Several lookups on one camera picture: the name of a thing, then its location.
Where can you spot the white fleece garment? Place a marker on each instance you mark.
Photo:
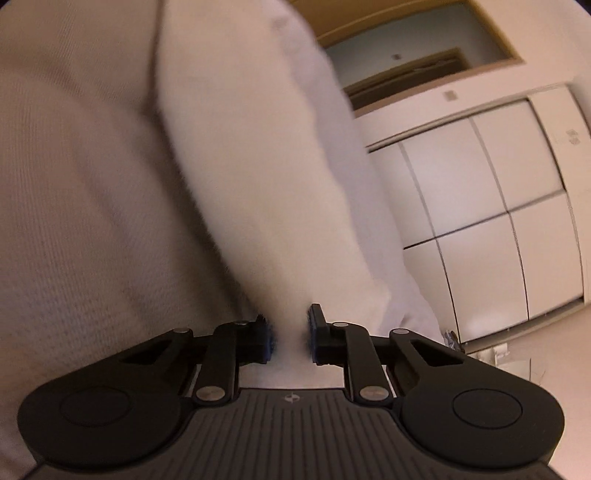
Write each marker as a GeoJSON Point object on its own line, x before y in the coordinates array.
{"type": "Point", "coordinates": [258, 152]}

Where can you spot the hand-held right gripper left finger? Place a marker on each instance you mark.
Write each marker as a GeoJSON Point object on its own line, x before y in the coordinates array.
{"type": "Point", "coordinates": [267, 340]}

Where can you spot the white wardrobe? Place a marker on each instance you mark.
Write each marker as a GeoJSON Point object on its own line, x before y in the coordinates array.
{"type": "Point", "coordinates": [489, 194]}

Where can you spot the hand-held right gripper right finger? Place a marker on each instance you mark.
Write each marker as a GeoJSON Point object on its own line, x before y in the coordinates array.
{"type": "Point", "coordinates": [312, 339]}

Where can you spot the crumpled plastic wrapper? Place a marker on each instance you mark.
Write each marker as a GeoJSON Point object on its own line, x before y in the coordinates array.
{"type": "Point", "coordinates": [451, 339]}

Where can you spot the beige waffle-knit blanket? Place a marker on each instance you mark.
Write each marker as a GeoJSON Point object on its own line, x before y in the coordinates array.
{"type": "Point", "coordinates": [78, 194]}

